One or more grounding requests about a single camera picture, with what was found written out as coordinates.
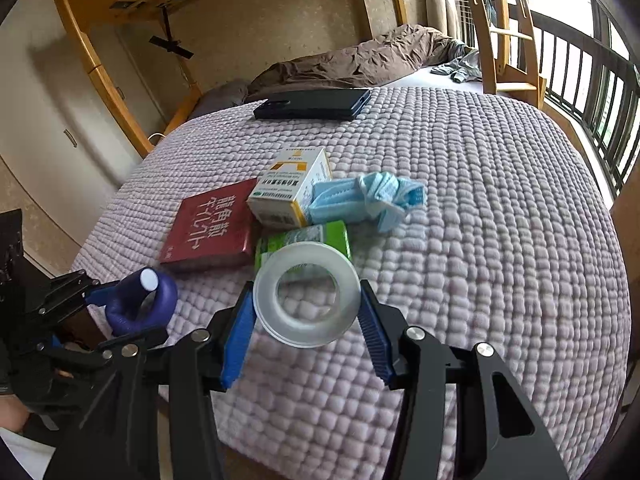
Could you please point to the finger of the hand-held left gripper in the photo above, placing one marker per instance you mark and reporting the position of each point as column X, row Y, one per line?
column 150, row 339
column 97, row 294

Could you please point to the wooden bed ladder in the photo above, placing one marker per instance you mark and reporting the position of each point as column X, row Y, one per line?
column 505, row 85

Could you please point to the green packet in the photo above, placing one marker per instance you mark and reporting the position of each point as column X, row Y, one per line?
column 330, row 235

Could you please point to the wooden bunk bed frame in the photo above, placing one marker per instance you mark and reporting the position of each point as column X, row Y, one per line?
column 100, row 75

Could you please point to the lilac waffle blanket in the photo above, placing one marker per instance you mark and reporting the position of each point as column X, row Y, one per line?
column 475, row 260

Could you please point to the clear tape roll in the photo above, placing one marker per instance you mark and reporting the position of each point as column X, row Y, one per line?
column 345, row 280

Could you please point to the grey bed sheet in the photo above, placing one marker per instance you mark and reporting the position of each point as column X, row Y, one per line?
column 435, row 80

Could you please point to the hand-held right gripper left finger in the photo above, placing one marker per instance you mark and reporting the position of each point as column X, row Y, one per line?
column 237, row 340

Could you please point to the dark red box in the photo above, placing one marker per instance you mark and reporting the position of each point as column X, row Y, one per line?
column 210, row 230

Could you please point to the pale curtain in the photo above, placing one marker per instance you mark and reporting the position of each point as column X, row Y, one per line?
column 435, row 5

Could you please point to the grey-green garment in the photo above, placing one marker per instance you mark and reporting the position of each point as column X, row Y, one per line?
column 465, row 65

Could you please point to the dark grey pillow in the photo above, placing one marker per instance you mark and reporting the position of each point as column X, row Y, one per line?
column 220, row 97

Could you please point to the brown duvet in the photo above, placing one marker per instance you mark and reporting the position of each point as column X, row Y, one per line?
column 350, row 65

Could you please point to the white yellow medicine box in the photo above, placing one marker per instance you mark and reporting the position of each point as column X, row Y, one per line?
column 285, row 195

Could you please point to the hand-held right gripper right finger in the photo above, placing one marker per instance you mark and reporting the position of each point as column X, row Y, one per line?
column 375, row 335

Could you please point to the person's left forearm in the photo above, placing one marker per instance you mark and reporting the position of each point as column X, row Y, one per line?
column 12, row 417

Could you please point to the dark window railing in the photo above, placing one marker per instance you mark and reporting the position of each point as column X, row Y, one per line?
column 575, row 45

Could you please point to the white wardrobe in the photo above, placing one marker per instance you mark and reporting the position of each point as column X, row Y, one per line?
column 75, row 110

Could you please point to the blue face mask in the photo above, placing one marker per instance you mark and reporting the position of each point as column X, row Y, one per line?
column 340, row 200

